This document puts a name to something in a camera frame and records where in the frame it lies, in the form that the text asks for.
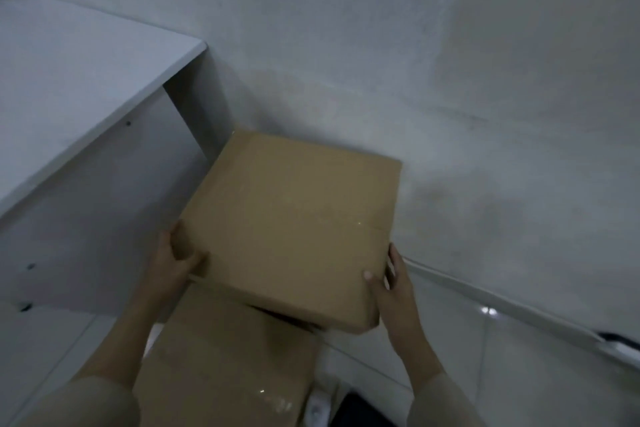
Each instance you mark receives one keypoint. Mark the person's right hand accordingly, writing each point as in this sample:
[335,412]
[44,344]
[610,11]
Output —
[397,301]

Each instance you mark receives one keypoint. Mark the white cabinet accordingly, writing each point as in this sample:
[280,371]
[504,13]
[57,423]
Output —
[95,156]

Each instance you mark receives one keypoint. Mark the person's right thumb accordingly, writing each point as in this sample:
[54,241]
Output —
[372,284]

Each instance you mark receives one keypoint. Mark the person's left thumb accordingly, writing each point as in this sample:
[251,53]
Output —
[192,261]

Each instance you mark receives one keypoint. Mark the large brown cardboard box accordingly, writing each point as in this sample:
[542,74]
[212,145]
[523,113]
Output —
[230,361]

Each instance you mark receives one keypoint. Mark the person's left forearm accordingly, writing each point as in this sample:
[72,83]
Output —
[75,366]

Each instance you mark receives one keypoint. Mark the person's left hand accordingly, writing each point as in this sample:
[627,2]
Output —
[167,271]

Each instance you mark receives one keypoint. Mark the person's right forearm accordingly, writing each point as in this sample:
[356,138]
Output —
[430,376]

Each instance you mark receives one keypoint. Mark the white shoe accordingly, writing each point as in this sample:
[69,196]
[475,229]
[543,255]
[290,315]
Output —
[319,404]

